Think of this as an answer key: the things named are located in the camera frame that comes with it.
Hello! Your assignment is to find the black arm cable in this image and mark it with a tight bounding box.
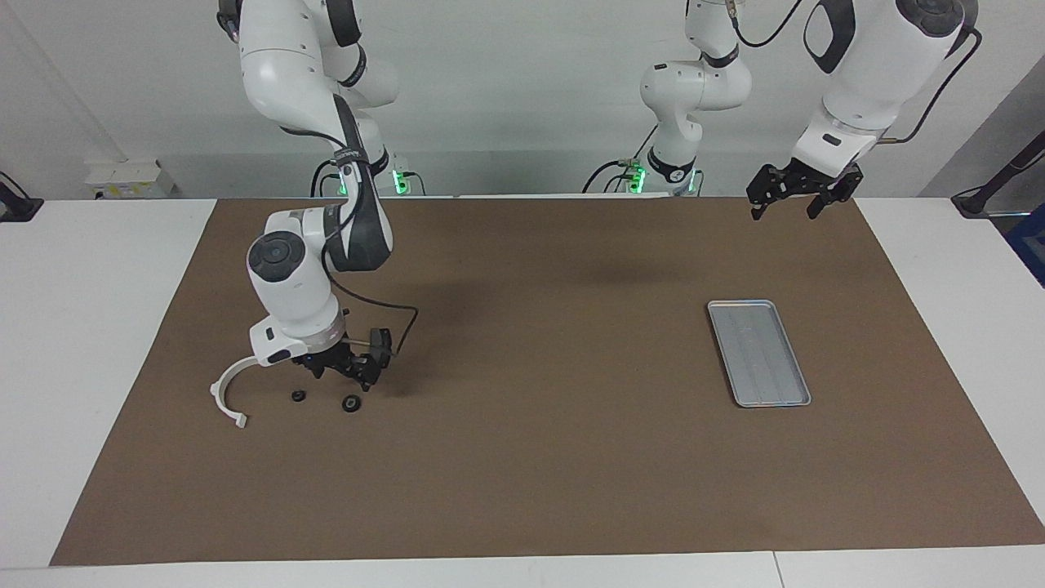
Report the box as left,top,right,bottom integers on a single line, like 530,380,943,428
727,0,981,146
314,131,420,357

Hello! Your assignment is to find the silver metal tray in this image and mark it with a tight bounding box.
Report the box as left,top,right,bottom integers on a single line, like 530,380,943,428
706,299,812,408

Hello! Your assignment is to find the white semicircular bracket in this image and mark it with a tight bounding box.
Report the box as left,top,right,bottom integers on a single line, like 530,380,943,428
210,357,266,430

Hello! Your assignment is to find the brown table mat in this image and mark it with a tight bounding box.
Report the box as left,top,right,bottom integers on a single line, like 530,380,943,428
49,194,1045,567

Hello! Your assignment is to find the white wall socket box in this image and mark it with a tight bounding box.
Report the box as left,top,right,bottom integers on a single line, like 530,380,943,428
84,159,176,199

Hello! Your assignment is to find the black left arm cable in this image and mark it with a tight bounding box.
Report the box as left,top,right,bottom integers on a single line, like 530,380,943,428
727,0,981,146

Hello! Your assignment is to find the black clamp stand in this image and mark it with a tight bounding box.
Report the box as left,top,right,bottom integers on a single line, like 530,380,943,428
0,171,43,223

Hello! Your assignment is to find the black angled stand pole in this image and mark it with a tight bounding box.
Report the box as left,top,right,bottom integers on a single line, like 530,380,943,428
951,129,1045,218

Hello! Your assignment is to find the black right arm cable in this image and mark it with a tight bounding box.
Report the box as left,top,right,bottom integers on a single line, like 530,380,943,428
314,131,420,357

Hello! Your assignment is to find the blue object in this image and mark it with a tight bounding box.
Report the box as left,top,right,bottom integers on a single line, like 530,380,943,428
1006,203,1045,288

